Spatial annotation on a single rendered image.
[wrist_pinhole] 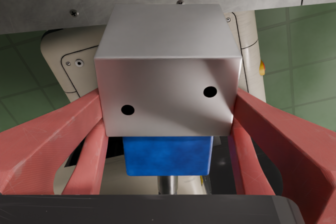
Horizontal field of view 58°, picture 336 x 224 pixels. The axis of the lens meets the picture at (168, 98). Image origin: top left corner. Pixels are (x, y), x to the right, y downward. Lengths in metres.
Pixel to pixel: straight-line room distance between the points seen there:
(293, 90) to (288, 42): 0.23
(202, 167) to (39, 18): 0.19
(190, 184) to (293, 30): 0.92
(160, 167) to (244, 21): 0.73
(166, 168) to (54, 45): 0.79
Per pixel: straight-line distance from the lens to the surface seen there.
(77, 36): 0.89
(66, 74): 0.95
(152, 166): 0.15
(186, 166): 0.15
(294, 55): 1.29
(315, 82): 1.39
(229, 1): 0.27
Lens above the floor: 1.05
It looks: 54 degrees down
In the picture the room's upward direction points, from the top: 179 degrees clockwise
